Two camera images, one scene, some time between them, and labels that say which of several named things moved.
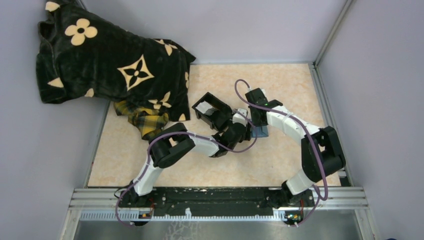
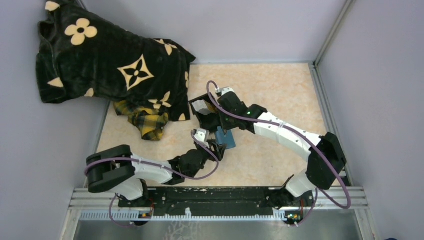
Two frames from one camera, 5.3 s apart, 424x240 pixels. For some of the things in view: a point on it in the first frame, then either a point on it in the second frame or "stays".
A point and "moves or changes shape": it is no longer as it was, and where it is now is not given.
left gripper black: (247, 136) → (219, 149)
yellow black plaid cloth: (149, 122) stays
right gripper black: (256, 123) → (225, 125)
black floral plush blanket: (81, 52) stays
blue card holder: (262, 131) moves or changes shape
